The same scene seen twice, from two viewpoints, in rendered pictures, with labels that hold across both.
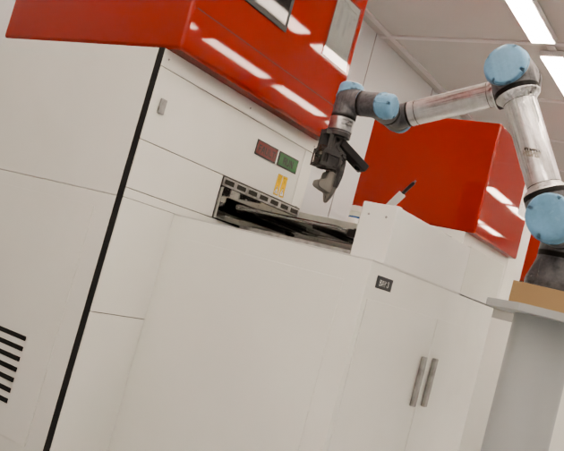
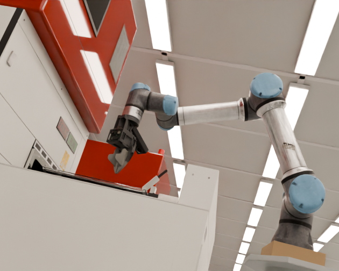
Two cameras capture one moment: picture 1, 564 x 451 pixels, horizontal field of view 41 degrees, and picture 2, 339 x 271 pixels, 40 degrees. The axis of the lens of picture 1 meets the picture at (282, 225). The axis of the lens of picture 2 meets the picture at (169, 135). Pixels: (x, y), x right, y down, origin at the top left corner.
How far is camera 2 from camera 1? 0.83 m
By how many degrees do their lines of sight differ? 30
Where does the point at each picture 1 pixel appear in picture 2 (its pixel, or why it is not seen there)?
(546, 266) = (292, 231)
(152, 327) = not seen: outside the picture
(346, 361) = not seen: outside the picture
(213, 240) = (42, 188)
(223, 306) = (52, 251)
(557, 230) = (315, 201)
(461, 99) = (220, 109)
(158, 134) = (2, 83)
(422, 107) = (190, 112)
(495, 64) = (261, 84)
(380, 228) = (204, 186)
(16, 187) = not seen: outside the picture
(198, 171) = (21, 128)
